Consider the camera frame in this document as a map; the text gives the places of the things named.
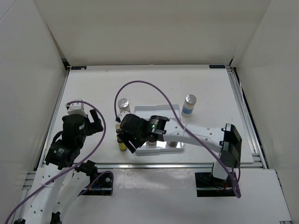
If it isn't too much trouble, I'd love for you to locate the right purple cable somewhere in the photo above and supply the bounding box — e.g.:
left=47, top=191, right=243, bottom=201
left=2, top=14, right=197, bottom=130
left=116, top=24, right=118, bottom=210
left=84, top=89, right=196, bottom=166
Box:
left=114, top=80, right=242, bottom=199

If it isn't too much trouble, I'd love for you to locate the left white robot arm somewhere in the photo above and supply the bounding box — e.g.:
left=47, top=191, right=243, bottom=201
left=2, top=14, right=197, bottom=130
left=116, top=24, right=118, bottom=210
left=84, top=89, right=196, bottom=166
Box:
left=15, top=107, right=106, bottom=224

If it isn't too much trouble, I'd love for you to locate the tall jar left blue label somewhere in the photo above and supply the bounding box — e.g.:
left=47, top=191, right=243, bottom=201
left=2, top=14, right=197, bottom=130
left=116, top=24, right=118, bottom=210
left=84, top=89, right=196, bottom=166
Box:
left=117, top=98, right=131, bottom=114

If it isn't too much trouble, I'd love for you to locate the aluminium rail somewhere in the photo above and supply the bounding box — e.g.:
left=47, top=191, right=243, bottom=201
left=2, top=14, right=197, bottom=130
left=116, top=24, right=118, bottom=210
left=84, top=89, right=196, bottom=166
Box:
left=227, top=66, right=268, bottom=169
left=95, top=163, right=213, bottom=169
left=33, top=67, right=70, bottom=171

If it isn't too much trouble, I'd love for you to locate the white divided organizer tray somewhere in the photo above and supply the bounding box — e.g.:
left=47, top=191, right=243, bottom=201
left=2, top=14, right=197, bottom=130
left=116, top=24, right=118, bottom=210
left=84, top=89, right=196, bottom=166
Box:
left=134, top=105, right=185, bottom=156

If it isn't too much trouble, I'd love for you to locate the right aluminium rail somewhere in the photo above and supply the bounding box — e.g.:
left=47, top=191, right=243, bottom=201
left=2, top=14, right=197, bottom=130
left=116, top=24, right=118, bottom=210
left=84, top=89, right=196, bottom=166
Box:
left=227, top=66, right=268, bottom=169

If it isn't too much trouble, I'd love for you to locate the small yellow bottle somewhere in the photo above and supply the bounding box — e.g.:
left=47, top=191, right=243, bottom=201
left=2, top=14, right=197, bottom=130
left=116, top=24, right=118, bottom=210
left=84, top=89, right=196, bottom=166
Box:
left=115, top=123, right=121, bottom=134
left=116, top=135, right=127, bottom=151

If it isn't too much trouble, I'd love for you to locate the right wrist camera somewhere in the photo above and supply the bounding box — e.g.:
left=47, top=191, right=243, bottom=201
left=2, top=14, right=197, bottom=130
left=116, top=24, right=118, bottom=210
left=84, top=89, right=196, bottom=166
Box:
left=115, top=111, right=131, bottom=123

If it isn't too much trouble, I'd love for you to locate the tall jar right blue label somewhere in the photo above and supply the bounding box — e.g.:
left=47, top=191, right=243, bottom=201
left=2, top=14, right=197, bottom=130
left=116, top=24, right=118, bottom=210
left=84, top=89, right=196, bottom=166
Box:
left=181, top=94, right=197, bottom=118

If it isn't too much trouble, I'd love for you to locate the small yellow bottle rear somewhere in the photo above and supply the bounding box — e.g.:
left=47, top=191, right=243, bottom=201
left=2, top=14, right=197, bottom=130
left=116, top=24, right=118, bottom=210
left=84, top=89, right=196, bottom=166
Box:
left=115, top=123, right=121, bottom=134

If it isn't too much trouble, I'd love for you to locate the left aluminium rail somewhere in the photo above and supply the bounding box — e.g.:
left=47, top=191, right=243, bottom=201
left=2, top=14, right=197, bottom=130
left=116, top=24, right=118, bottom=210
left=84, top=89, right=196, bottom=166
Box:
left=33, top=67, right=70, bottom=171

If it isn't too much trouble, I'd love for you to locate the tall jar blue label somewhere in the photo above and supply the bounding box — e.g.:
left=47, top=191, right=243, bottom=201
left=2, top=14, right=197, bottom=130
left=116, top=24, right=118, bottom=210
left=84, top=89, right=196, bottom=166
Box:
left=181, top=94, right=197, bottom=118
left=117, top=98, right=131, bottom=114

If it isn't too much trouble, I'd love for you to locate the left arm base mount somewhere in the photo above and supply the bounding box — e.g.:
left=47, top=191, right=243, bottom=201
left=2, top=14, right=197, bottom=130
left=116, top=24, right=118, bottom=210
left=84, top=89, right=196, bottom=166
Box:
left=75, top=160, right=114, bottom=196

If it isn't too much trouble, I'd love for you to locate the spice jar white lid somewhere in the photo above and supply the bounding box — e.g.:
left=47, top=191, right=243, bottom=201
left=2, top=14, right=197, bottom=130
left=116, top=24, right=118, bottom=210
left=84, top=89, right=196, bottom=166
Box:
left=167, top=141, right=178, bottom=147
left=147, top=141, right=157, bottom=145

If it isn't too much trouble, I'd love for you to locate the small yellow bottle front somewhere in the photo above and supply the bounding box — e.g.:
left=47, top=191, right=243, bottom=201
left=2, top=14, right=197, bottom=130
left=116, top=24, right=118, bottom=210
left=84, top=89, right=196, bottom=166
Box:
left=116, top=135, right=127, bottom=151

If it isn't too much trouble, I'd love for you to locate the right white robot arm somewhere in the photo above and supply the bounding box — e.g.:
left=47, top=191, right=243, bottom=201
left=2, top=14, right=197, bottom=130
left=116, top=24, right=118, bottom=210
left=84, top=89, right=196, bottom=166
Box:
left=116, top=112, right=242, bottom=187

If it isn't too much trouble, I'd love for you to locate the front aluminium rail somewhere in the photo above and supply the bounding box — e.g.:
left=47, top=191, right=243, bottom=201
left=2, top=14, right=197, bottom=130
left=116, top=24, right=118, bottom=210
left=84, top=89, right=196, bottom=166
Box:
left=95, top=163, right=213, bottom=169

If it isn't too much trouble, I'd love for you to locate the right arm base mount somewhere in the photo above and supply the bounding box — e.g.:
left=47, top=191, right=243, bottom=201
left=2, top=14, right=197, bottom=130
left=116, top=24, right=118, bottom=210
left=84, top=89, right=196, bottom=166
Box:
left=195, top=172, right=241, bottom=197

